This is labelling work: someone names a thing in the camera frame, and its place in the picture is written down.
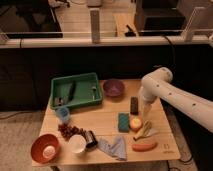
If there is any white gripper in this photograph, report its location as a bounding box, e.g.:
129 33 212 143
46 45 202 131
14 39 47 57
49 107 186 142
138 87 156 118

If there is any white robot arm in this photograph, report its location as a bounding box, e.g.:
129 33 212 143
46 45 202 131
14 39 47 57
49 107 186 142
139 67 213 133

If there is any purple bowl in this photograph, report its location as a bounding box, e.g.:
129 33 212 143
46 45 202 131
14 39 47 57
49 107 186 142
103 79 125 97

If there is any red bowl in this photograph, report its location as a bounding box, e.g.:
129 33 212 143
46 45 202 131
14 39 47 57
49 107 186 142
31 134 60 164

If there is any yellow red apple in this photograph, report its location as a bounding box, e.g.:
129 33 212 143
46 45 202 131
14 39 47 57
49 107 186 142
130 118 142 132

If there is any green sponge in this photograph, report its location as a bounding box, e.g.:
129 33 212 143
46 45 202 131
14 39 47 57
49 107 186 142
118 113 129 132

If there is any yellow banana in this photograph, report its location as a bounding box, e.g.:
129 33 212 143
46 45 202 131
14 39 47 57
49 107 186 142
133 121 157 141

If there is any orange carrot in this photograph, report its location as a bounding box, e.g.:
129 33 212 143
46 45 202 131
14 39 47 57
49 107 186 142
132 142 158 152

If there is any blue grey cloth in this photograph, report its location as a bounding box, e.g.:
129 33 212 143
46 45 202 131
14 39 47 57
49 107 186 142
98 135 127 161

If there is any metal utensil in tray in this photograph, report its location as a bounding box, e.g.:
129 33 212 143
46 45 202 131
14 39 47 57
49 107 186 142
92 86 97 100

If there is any black metal can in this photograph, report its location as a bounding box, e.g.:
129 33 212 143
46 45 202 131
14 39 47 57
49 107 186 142
85 131 98 148

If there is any dark brush in tray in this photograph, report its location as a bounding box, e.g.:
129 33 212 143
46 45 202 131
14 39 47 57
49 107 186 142
67 82 76 102

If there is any green plastic tray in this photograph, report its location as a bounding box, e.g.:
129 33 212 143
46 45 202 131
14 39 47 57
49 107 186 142
50 72 103 110

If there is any white cup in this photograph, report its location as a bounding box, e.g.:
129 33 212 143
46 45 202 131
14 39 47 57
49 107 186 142
68 135 86 154

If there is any bunch of dark grapes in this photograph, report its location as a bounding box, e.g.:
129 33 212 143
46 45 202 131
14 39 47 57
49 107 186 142
58 124 85 141

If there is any blue plastic cup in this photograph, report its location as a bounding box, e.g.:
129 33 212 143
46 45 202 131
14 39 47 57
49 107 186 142
56 107 70 124

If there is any small grey object in tray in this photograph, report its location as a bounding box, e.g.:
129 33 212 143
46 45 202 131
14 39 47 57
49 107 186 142
54 97 64 106

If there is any white egg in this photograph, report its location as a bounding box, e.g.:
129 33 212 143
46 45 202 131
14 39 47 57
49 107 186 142
43 146 55 158

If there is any white horizontal rail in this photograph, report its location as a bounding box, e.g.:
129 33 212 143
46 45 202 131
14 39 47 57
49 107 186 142
0 35 213 49

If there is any grey upright post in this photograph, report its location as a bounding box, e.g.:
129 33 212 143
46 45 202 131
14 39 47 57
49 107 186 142
90 8 100 44

